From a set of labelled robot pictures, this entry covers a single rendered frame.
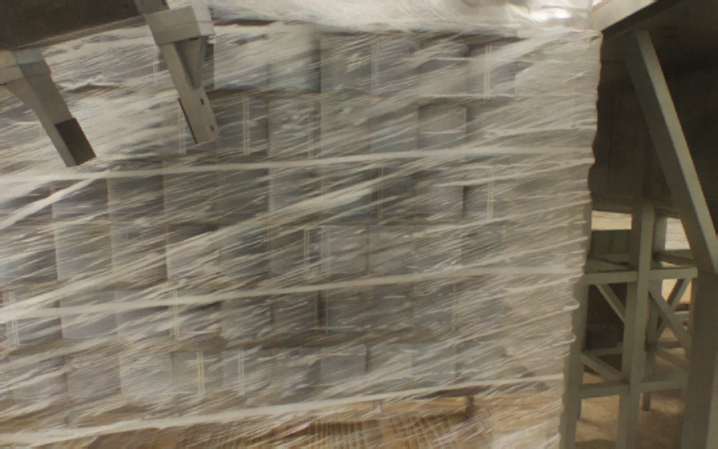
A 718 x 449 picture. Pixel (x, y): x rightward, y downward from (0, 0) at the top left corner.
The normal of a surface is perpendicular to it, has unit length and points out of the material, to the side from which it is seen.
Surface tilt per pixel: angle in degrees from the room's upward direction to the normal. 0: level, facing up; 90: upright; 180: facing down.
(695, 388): 90
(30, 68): 83
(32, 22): 113
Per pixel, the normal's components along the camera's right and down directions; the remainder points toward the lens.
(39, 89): 0.98, -0.14
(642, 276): 0.11, 0.11
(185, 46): -0.04, 0.49
